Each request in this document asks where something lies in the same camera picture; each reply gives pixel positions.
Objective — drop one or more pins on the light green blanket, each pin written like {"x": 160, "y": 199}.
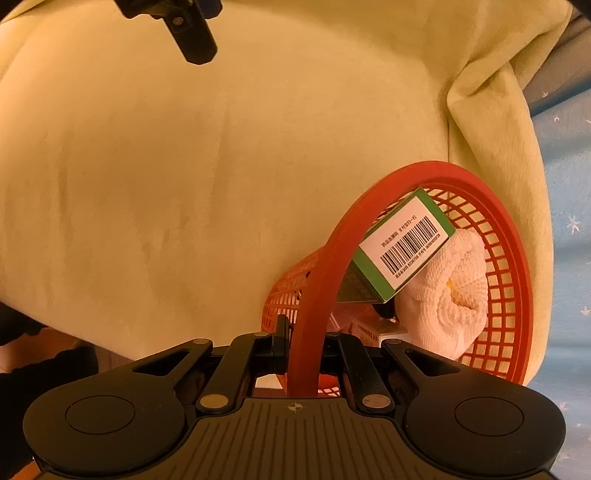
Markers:
{"x": 184, "y": 184}

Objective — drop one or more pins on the red plastic mesh basket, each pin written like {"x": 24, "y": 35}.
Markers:
{"x": 314, "y": 304}

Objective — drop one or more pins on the dark cloth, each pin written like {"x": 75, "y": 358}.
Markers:
{"x": 41, "y": 374}

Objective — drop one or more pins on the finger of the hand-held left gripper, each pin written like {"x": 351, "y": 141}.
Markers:
{"x": 189, "y": 32}

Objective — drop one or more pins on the small white medicine box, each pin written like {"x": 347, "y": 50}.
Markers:
{"x": 374, "y": 333}

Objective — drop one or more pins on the blue star-print sheet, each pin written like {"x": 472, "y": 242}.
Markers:
{"x": 572, "y": 207}

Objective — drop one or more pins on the green and white box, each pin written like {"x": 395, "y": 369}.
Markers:
{"x": 401, "y": 244}

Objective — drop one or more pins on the white sock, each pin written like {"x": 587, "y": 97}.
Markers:
{"x": 452, "y": 295}

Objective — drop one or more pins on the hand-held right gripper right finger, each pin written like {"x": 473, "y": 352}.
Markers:
{"x": 358, "y": 364}

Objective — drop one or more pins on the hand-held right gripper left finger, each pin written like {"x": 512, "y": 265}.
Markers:
{"x": 231, "y": 364}

